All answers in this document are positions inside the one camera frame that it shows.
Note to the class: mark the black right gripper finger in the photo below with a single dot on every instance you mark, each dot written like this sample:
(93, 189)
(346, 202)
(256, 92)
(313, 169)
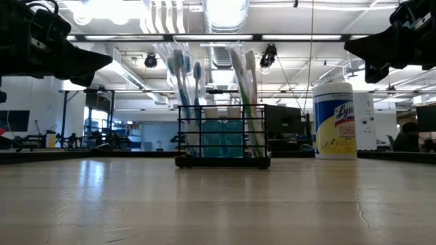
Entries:
(374, 47)

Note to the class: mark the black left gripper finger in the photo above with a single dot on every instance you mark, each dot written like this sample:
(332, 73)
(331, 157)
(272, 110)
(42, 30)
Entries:
(86, 61)

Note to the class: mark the green toothbrush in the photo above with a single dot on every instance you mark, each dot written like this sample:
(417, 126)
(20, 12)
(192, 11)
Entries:
(170, 65)
(243, 92)

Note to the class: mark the blue toothbrush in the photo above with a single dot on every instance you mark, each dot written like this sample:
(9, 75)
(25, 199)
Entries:
(197, 71)
(187, 63)
(178, 59)

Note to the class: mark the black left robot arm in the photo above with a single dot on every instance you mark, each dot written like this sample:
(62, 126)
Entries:
(13, 41)

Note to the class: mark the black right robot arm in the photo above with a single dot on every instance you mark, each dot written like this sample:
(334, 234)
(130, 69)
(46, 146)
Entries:
(431, 51)

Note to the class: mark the black computer monitor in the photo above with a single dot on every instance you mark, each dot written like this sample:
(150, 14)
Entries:
(282, 119)
(13, 120)
(426, 119)

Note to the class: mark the yellow container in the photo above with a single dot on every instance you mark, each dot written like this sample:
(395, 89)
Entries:
(51, 141)

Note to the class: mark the person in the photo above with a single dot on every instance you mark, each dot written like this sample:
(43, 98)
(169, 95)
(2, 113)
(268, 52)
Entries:
(407, 137)

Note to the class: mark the yellow blue wipes canister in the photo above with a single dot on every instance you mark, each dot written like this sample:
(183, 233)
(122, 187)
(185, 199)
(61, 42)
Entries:
(334, 136)

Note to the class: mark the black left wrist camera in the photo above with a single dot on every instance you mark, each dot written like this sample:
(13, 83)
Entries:
(51, 24)

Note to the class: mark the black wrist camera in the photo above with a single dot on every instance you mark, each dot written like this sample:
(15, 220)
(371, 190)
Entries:
(51, 24)
(408, 12)

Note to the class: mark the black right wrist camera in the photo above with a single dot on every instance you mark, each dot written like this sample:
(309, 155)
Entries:
(408, 12)

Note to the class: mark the black background workstation frame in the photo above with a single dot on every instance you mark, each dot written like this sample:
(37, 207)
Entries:
(64, 119)

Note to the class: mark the black ceiling camera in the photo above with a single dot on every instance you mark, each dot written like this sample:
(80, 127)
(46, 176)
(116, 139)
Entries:
(151, 61)
(268, 57)

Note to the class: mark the black aluminium table frame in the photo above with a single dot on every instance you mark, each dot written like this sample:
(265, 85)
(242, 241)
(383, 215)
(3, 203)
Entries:
(68, 156)

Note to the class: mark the silver ventilation duct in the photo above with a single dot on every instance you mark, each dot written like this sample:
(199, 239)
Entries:
(225, 15)

